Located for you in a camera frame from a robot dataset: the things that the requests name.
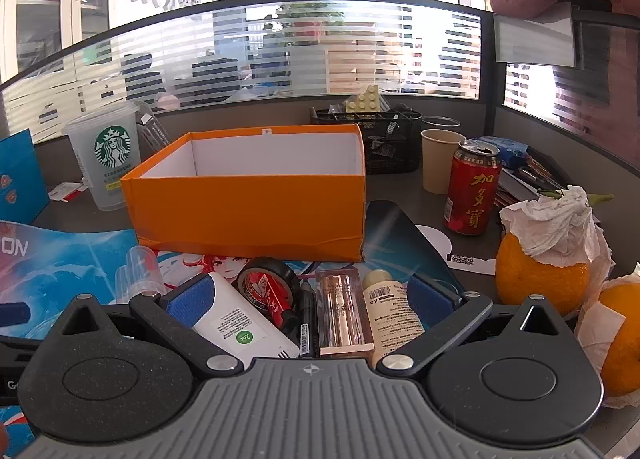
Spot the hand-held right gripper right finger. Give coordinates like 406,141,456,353
376,273,576,380

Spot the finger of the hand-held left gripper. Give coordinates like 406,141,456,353
0,303,29,326

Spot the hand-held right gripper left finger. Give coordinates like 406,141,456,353
47,273,238,380

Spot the white remote control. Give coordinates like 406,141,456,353
192,271,301,361

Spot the orange cardboard box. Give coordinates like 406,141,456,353
121,124,368,263

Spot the cream lotion bottle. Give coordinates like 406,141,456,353
362,269,427,370

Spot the white round card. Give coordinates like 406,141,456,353
414,224,497,276

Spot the black red tape roll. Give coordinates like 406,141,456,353
236,256,302,336

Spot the printed anime desk mat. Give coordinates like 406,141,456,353
0,199,471,440

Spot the rose gold lipstick clear case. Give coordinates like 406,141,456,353
315,267,376,357

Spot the orange fruit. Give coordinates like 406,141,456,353
495,231,591,318
597,276,640,399

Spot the red drink can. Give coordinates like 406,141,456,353
443,139,502,238

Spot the black marker pen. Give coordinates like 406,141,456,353
298,281,321,360

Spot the red white paper packet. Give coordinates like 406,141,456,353
49,181,87,203

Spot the blue cardboard box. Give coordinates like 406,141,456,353
0,128,51,226

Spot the beige paper cup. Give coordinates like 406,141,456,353
421,128,467,195

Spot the crumpled white tissue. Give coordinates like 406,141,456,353
500,184,617,290

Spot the stack of books and pens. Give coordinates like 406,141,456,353
494,152,568,212

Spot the black mesh desk organizer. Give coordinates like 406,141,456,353
309,106,424,175

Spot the clear plastic cup green logo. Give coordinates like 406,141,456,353
63,112,142,212

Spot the blue snack packet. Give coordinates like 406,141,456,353
474,136,529,166

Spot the cream building block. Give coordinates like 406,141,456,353
346,84,381,114

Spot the frosted glass partition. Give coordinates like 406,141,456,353
0,0,497,146

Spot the white paper sign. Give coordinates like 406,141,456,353
492,2,577,68

